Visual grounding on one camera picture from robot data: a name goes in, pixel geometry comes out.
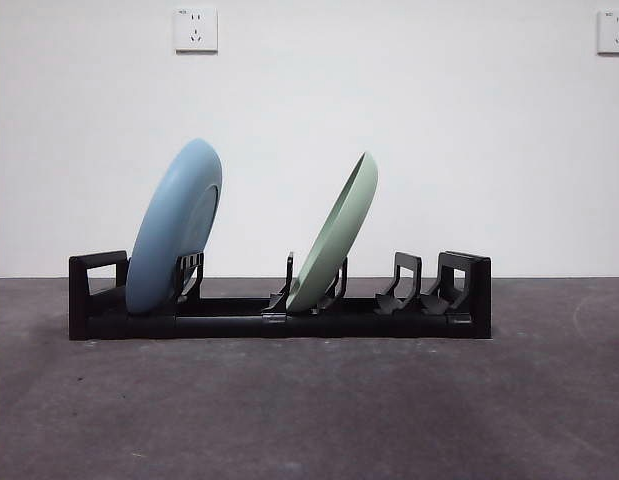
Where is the pale green plate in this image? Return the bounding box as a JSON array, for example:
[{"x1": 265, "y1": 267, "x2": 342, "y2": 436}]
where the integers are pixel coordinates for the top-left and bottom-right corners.
[{"x1": 285, "y1": 151, "x2": 380, "y2": 311}]

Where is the pale blue plate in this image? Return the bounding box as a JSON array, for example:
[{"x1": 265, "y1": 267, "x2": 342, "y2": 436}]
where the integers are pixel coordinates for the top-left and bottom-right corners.
[{"x1": 124, "y1": 138, "x2": 224, "y2": 316}]

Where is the black plate rack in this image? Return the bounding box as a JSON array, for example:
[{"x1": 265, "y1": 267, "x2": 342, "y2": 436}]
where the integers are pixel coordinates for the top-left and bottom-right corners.
[{"x1": 68, "y1": 249, "x2": 492, "y2": 342}]

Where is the white wall socket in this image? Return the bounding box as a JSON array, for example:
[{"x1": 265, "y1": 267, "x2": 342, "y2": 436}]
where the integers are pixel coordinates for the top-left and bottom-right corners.
[
  {"x1": 175, "y1": 7, "x2": 220, "y2": 54},
  {"x1": 596, "y1": 9, "x2": 619, "y2": 56}
]

